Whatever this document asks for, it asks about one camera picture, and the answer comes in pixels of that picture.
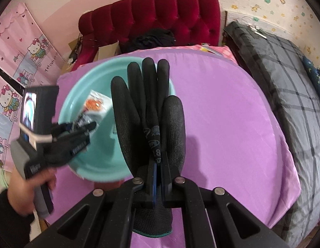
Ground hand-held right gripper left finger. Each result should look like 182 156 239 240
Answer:
24 159 158 248

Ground person's left forearm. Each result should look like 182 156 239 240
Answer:
0 188 36 248

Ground black cables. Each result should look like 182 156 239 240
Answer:
68 37 84 65

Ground white cable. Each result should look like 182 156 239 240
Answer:
250 25 268 39

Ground person's left hand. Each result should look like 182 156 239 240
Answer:
7 167 57 216

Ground dark blue star-print pillow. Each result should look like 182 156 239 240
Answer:
302 56 320 105

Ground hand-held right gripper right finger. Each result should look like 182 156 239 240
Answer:
160 160 291 248

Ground black work glove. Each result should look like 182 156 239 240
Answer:
111 57 186 238

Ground black cloth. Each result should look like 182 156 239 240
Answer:
121 28 176 53

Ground pink cartoon cat curtain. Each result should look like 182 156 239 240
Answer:
0 70 24 173
0 2 65 83

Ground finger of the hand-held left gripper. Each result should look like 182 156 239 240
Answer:
52 122 97 142
45 134 91 166

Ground red velvet tufted sofa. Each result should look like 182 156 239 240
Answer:
71 0 223 71

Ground pink printed sheet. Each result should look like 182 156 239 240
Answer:
195 43 239 64

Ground white packet with orange print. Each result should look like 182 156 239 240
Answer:
77 90 113 137

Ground teal plastic basin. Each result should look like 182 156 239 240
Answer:
57 56 176 182

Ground grey plaid bedding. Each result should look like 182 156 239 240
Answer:
223 21 320 241

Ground cardboard box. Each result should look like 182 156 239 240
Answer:
95 43 120 60

